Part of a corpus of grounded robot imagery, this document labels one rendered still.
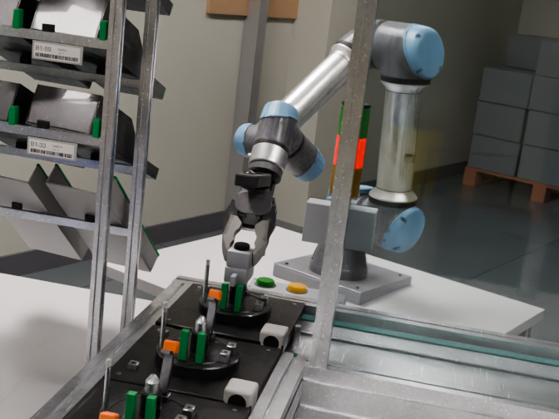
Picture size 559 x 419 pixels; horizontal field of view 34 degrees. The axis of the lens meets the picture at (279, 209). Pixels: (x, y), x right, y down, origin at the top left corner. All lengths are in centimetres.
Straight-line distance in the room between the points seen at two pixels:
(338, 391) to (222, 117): 419
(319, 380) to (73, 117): 62
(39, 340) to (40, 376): 16
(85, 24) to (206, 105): 399
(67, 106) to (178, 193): 392
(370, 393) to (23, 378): 61
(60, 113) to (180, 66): 372
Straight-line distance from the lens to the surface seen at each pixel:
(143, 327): 170
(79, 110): 162
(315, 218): 156
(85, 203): 174
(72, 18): 161
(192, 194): 562
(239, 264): 172
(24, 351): 183
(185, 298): 182
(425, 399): 161
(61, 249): 195
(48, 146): 158
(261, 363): 157
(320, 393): 162
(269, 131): 185
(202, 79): 549
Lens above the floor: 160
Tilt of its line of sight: 14 degrees down
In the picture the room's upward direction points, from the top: 7 degrees clockwise
